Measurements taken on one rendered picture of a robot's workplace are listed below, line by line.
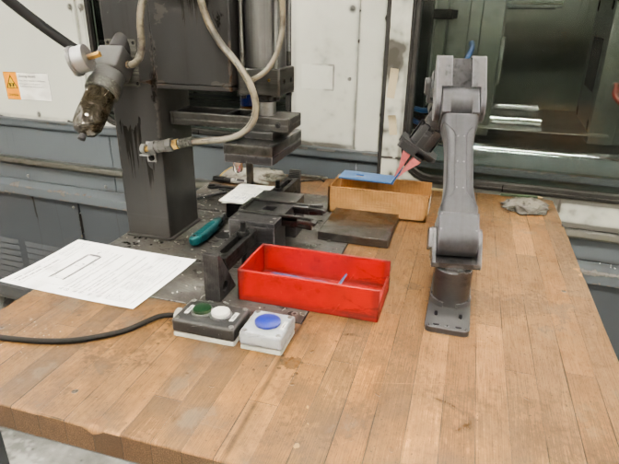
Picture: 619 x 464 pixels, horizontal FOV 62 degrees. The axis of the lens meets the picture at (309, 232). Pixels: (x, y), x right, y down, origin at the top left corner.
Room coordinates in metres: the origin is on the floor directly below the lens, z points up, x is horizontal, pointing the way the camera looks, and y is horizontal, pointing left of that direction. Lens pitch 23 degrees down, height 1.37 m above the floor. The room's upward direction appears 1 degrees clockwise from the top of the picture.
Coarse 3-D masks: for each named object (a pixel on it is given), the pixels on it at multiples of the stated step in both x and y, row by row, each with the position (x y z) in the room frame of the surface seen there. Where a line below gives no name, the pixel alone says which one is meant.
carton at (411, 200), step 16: (336, 192) 1.25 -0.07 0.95; (352, 192) 1.24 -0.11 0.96; (368, 192) 1.23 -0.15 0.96; (384, 192) 1.22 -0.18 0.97; (400, 192) 1.21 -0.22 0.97; (416, 192) 1.31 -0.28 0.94; (352, 208) 1.24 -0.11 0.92; (368, 208) 1.23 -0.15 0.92; (384, 208) 1.22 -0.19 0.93; (400, 208) 1.21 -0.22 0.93; (416, 208) 1.20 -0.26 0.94
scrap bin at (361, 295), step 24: (264, 264) 0.91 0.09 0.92; (288, 264) 0.90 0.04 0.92; (312, 264) 0.88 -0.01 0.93; (336, 264) 0.87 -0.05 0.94; (360, 264) 0.86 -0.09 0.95; (384, 264) 0.85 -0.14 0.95; (240, 288) 0.80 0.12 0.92; (264, 288) 0.79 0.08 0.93; (288, 288) 0.78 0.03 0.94; (312, 288) 0.76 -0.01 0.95; (336, 288) 0.75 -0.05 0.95; (360, 288) 0.74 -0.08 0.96; (384, 288) 0.80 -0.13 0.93; (336, 312) 0.75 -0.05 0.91; (360, 312) 0.74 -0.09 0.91
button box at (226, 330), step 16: (192, 304) 0.73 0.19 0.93; (144, 320) 0.71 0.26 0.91; (176, 320) 0.69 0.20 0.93; (192, 320) 0.68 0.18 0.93; (208, 320) 0.69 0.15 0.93; (224, 320) 0.69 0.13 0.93; (240, 320) 0.69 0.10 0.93; (0, 336) 0.67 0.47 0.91; (16, 336) 0.67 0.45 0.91; (96, 336) 0.67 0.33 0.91; (112, 336) 0.68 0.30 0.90; (192, 336) 0.68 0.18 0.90; (208, 336) 0.67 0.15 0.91; (224, 336) 0.66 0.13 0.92
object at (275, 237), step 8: (232, 224) 0.98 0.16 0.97; (280, 224) 0.99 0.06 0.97; (232, 232) 0.98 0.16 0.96; (256, 232) 0.97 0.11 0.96; (264, 232) 0.96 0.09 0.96; (272, 232) 0.96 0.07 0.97; (280, 232) 0.99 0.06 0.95; (288, 232) 1.09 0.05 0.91; (296, 232) 1.09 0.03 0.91; (264, 240) 0.96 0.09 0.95; (272, 240) 0.96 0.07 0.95; (280, 240) 0.99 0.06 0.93; (256, 248) 0.97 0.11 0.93; (248, 256) 0.97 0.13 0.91
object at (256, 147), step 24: (264, 96) 1.04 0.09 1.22; (192, 120) 1.07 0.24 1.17; (216, 120) 1.05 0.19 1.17; (240, 120) 1.04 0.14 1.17; (264, 120) 1.02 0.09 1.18; (288, 120) 1.01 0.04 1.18; (240, 144) 0.97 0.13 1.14; (264, 144) 0.98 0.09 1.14; (288, 144) 1.04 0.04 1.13; (240, 168) 1.00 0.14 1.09
